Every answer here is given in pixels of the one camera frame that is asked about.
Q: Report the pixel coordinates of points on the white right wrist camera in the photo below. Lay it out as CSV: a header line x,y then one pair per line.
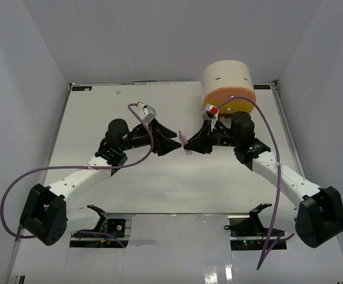
x,y
210,113

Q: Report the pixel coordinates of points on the yellow drawer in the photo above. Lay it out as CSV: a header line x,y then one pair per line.
x,y
231,107

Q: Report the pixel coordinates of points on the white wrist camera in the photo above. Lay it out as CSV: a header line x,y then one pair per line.
x,y
146,112
210,113

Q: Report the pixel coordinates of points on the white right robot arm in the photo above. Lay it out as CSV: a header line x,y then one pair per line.
x,y
318,212

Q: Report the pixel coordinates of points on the round beige drawer cabinet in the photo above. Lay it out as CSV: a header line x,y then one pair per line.
x,y
226,73

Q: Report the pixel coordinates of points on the pink highlighter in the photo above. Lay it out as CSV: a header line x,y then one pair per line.
x,y
183,141

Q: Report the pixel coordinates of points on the orange top drawer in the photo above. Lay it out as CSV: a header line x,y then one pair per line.
x,y
224,93

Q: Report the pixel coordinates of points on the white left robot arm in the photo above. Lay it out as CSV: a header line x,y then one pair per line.
x,y
47,213

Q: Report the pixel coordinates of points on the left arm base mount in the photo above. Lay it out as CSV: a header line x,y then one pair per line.
x,y
92,227

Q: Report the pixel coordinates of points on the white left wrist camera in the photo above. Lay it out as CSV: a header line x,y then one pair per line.
x,y
146,112

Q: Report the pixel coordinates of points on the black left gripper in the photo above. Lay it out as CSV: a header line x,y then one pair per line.
x,y
162,135

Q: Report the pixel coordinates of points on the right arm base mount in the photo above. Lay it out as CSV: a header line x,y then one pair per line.
x,y
247,233

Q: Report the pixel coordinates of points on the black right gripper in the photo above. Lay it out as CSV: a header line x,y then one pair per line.
x,y
202,141

